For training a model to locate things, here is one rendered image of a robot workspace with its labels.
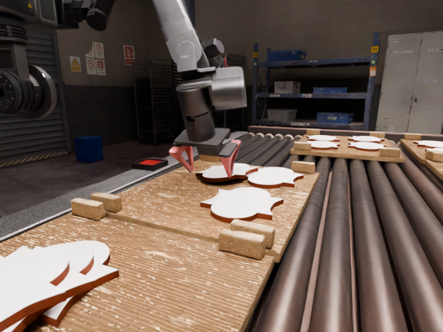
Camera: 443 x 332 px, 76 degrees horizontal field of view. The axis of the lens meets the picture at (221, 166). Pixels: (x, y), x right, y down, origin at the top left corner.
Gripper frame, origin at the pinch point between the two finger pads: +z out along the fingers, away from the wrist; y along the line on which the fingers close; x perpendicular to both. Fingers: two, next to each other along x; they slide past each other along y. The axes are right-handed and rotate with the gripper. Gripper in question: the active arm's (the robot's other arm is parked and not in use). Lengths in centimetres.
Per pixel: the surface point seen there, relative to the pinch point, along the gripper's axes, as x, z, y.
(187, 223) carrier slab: 19.3, -4.7, -6.0
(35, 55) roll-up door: -272, 32, 449
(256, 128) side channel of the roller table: -85, 37, 19
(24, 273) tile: 37.6, -15.4, -0.6
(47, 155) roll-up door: -205, 181, 449
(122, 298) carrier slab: 35.0, -11.1, -8.8
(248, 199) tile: 8.4, -1.4, -12.0
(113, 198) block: 19.9, -7.8, 7.1
